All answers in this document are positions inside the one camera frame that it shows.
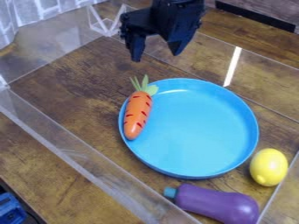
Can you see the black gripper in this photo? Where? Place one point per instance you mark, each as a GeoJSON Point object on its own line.
{"type": "Point", "coordinates": [171, 18]}

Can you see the orange toy carrot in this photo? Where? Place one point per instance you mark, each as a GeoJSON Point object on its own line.
{"type": "Point", "coordinates": [138, 107]}

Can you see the blue round tray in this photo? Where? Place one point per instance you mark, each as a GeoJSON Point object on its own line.
{"type": "Point", "coordinates": [201, 133]}

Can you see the dark baseboard strip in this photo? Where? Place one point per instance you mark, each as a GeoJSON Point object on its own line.
{"type": "Point", "coordinates": [278, 13]}

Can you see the white patterned curtain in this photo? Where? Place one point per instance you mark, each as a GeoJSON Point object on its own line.
{"type": "Point", "coordinates": [23, 12]}

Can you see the yellow toy lemon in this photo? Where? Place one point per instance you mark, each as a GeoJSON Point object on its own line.
{"type": "Point", "coordinates": [269, 167]}

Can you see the purple toy eggplant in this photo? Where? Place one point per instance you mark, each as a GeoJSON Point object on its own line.
{"type": "Point", "coordinates": [229, 207]}

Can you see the blue object at corner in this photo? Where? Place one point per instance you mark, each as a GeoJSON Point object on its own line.
{"type": "Point", "coordinates": [13, 213]}

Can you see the clear acrylic enclosure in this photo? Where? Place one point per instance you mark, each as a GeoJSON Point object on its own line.
{"type": "Point", "coordinates": [65, 89]}

